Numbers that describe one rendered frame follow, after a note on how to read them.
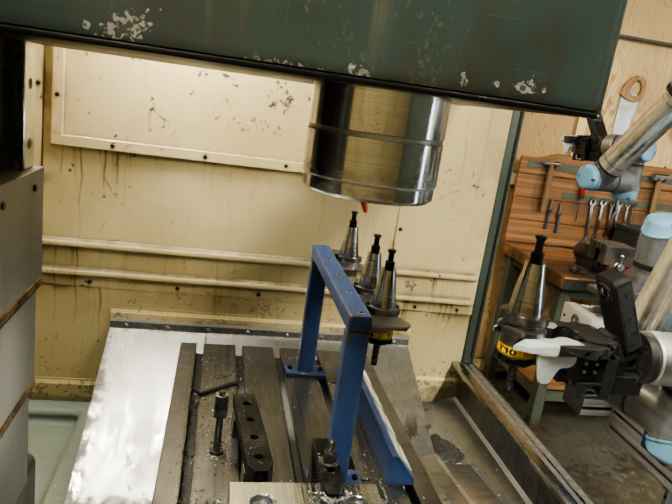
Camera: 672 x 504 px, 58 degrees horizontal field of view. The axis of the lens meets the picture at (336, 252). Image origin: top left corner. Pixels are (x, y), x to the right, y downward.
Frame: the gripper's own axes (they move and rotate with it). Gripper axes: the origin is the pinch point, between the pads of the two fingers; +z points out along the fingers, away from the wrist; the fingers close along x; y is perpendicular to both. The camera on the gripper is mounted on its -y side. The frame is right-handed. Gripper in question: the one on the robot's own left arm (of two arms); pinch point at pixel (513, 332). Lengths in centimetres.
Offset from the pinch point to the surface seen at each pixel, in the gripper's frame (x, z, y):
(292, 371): 67, 17, 40
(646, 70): 268, -198, -68
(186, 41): -11, 44, -29
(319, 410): 50, 13, 41
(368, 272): 39.5, 9.8, 5.1
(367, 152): -6.1, 24.7, -21.0
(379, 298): 28.5, 10.1, 6.5
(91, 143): 101, 73, -5
